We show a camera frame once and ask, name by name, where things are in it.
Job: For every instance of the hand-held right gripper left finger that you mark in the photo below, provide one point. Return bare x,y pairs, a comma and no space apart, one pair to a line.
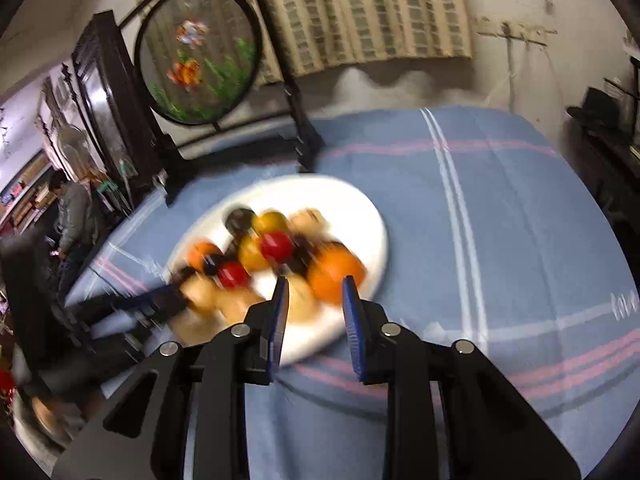
280,325

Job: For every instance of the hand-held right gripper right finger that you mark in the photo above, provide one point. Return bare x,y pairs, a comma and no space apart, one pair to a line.
352,330

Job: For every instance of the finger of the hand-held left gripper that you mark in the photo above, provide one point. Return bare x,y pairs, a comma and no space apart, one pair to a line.
145,302
135,335

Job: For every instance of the beige round fruit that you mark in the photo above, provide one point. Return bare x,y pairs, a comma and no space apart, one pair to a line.
307,220
200,294
235,306
300,302

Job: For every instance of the large orange mandarin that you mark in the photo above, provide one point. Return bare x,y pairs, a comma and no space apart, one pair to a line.
335,272

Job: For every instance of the red cherry tomato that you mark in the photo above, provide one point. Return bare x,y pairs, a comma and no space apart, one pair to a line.
234,274
276,246

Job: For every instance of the small orange tangerine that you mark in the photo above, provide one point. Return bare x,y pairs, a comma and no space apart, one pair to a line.
204,254

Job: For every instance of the yellow orange tomato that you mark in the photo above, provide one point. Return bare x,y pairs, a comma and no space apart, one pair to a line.
270,222

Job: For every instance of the white oval plate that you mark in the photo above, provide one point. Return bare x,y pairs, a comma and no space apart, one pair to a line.
360,220

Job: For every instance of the glossy dark chestnut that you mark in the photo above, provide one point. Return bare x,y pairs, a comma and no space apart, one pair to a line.
239,219

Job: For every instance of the standing fan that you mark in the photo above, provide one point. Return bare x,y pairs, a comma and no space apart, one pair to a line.
70,145

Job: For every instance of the blue striped tablecloth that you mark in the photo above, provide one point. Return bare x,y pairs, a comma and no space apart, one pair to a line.
500,235

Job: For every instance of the dark wooden framed panel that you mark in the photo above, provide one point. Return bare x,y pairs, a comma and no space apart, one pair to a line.
107,60

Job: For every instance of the round goldfish screen ornament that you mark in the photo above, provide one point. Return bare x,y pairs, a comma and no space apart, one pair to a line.
200,55

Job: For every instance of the dark wooden desk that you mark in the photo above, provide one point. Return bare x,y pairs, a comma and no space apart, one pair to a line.
615,170

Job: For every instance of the beige checked curtain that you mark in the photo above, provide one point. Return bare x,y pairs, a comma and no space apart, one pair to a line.
375,10

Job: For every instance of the black hat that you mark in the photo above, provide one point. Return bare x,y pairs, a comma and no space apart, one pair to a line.
600,107

